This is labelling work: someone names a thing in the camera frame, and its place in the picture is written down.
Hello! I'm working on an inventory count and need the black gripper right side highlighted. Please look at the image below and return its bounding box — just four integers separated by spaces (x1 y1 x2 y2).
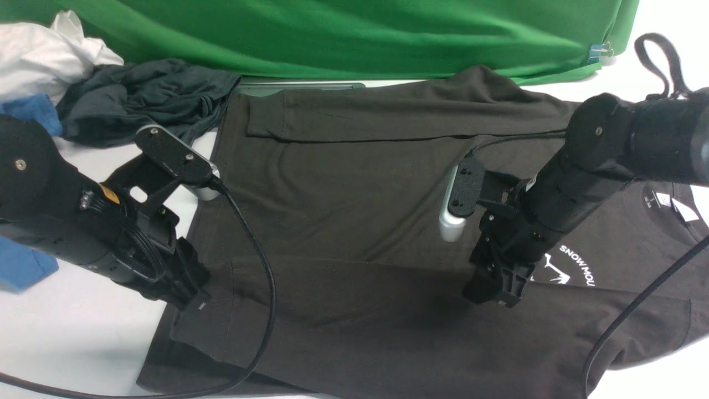
463 191 549 308

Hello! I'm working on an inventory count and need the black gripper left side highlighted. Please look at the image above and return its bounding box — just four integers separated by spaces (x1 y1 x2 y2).
100 156 212 313

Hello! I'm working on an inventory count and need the dark gray long-sleeve shirt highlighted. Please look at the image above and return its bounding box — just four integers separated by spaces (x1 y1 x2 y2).
136 65 709 399

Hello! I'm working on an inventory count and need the blue crumpled shirt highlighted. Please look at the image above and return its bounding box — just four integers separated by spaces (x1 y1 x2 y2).
1 93 63 292

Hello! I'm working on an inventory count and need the dark teal crumpled shirt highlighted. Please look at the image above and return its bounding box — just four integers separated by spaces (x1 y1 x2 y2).
56 59 242 149

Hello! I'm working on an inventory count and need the white crumpled shirt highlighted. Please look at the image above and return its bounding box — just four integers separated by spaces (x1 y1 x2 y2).
1 11 124 104

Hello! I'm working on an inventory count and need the green backdrop cloth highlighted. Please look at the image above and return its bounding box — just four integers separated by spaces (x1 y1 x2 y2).
2 1 640 84

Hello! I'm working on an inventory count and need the blue binder clip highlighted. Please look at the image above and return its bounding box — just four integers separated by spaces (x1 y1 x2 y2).
587 42 615 65

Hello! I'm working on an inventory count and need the silver wrist camera right side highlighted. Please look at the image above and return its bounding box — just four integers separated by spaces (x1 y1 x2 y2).
438 156 485 243

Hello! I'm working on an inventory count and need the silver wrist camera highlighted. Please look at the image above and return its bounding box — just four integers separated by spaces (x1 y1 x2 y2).
438 156 485 243
135 124 220 202

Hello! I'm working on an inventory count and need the black camera cable left side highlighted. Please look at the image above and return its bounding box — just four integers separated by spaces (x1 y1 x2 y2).
0 178 277 399

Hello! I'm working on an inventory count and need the black camera cable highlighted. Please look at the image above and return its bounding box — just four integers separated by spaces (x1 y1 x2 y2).
464 130 709 399
0 178 277 399

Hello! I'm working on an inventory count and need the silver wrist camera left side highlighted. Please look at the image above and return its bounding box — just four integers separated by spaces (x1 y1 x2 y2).
135 124 220 202

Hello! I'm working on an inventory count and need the black camera cable right side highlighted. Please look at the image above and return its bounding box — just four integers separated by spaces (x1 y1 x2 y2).
464 130 709 399

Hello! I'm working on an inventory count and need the metal table cable hatch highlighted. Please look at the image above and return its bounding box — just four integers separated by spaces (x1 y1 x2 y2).
235 83 366 98

